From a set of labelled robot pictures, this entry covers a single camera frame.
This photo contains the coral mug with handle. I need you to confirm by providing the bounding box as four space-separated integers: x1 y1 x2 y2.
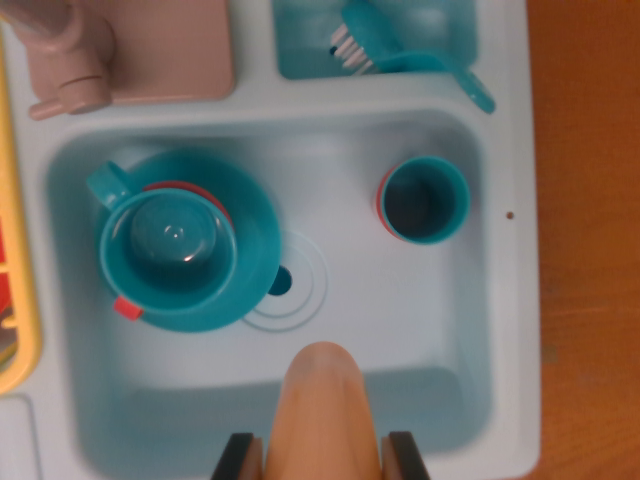
113 180 235 321

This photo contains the yellow dish rack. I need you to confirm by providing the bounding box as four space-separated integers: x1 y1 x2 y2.
0 34 42 396

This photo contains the light blue toy sink unit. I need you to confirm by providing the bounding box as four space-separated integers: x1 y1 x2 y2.
0 0 544 480

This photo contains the grey faucet base plate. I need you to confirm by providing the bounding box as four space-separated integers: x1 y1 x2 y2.
27 0 236 121

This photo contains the teal dish brush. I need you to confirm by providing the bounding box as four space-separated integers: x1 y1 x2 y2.
328 0 496 115

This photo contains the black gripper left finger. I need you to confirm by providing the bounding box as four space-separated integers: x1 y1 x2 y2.
210 432 264 480

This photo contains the teal tumbler cup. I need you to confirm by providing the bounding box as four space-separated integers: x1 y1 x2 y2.
380 155 471 246

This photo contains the teal mug with handle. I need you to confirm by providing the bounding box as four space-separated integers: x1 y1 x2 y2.
85 159 239 311

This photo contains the coral tumbler cup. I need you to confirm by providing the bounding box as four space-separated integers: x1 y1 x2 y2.
375 167 401 241

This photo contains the teal plate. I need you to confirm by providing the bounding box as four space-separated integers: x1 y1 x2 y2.
94 149 282 334

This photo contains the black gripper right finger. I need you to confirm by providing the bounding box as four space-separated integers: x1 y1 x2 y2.
380 430 431 480

